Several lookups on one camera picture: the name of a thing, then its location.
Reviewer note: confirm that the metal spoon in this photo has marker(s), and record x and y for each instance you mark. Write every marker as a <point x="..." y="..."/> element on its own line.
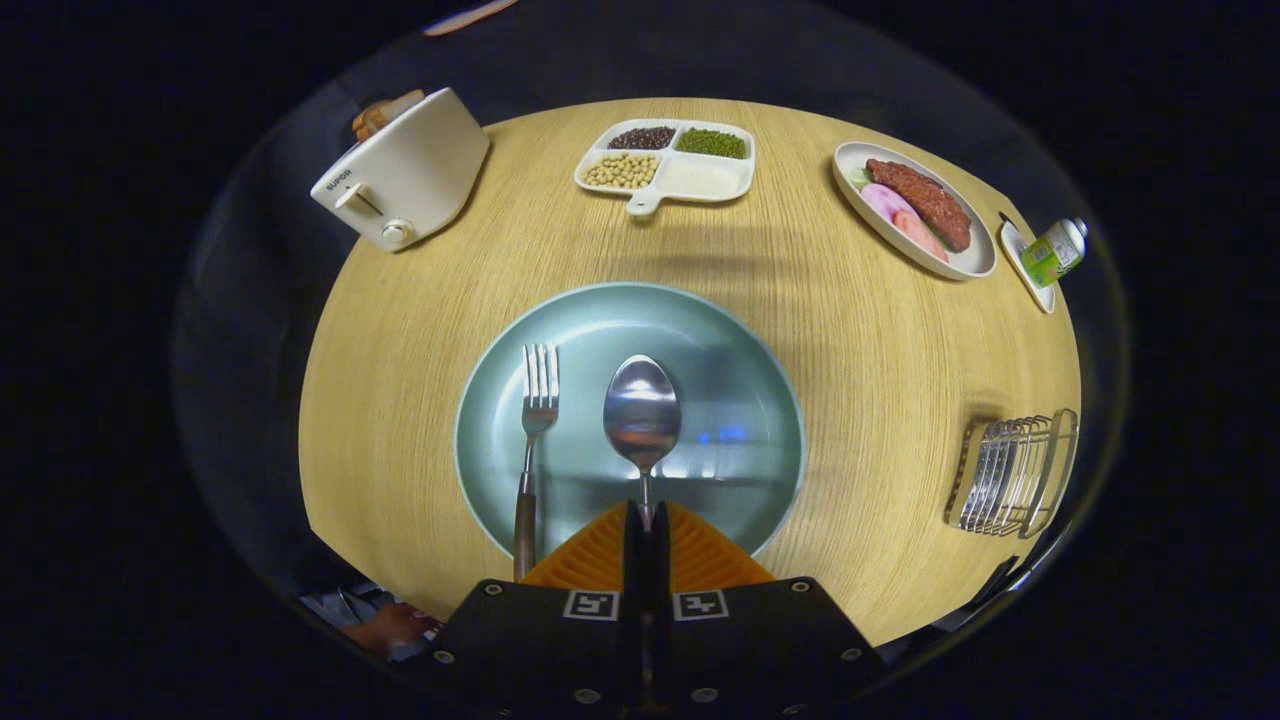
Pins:
<point x="642" y="410"/>

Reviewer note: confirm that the white divided tray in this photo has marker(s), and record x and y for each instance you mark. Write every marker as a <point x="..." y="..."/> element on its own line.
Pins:
<point x="645" y="203"/>

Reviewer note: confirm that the pile of dark red beans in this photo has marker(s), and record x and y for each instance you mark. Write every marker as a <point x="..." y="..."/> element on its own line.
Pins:
<point x="642" y="138"/>

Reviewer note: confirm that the large pale green plate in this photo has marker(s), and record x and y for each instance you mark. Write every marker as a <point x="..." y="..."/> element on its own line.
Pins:
<point x="730" y="380"/>

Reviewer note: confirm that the brown grilled steak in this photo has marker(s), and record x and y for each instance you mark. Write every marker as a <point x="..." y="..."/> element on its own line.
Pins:
<point x="925" y="200"/>

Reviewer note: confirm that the pink ham slices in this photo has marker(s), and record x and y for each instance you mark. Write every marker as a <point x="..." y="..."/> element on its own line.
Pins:
<point x="885" y="205"/>

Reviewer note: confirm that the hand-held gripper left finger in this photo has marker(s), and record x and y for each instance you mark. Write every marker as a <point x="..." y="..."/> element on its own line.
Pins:
<point x="632" y="560"/>

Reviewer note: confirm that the person's grey clothing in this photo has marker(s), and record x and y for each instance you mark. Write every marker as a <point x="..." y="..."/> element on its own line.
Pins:
<point x="335" y="605"/>

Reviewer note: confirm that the toasted bread slice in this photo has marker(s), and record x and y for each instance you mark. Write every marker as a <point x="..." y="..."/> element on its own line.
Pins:
<point x="385" y="112"/>

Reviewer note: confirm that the white oval meat plate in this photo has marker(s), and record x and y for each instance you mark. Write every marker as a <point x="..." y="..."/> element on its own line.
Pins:
<point x="975" y="262"/>

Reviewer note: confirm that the pile of green beans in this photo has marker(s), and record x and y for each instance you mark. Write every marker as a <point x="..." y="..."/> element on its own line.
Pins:
<point x="710" y="143"/>

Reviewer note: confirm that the white toaster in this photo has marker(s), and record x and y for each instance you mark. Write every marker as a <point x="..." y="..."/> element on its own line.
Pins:
<point x="420" y="170"/>

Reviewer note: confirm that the pile of yellow soybeans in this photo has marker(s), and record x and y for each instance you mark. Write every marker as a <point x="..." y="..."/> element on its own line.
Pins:
<point x="620" y="170"/>

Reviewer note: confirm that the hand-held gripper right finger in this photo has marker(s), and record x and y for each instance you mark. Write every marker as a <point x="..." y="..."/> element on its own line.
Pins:
<point x="660" y="560"/>

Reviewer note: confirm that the white coaster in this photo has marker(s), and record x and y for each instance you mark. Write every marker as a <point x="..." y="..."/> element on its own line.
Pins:
<point x="1030" y="290"/>

